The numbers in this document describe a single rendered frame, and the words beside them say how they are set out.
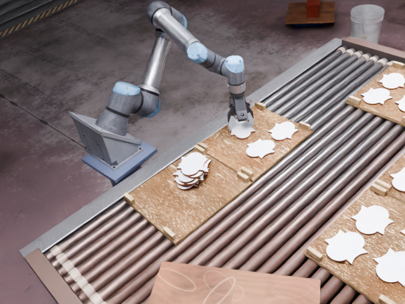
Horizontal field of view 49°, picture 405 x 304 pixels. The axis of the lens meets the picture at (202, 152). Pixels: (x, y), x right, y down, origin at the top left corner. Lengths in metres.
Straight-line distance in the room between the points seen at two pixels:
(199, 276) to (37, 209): 2.18
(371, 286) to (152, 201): 0.87
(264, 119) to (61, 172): 2.00
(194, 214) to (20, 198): 2.09
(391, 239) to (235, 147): 0.76
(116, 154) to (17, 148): 2.13
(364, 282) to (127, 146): 1.19
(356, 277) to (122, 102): 1.21
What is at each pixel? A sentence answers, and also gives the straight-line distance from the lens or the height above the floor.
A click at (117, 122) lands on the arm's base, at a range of 2.04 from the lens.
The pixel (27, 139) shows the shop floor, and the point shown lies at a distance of 4.18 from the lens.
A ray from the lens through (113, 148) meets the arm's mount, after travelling 2.05.
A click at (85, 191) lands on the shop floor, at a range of 3.40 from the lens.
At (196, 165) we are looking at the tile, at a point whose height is 1.02.
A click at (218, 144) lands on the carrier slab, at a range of 2.01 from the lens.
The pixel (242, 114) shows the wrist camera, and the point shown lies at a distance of 1.91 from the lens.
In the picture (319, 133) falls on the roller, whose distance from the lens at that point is 2.07.
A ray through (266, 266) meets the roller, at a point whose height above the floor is 0.92.
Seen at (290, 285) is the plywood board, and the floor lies 1.04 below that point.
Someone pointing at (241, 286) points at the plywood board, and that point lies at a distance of 1.39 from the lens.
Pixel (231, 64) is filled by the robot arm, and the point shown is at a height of 1.30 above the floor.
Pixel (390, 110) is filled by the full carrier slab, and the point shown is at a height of 0.94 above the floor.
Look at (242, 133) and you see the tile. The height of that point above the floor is 0.95.
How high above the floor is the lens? 2.22
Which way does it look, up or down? 40 degrees down
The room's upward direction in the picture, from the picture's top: 10 degrees counter-clockwise
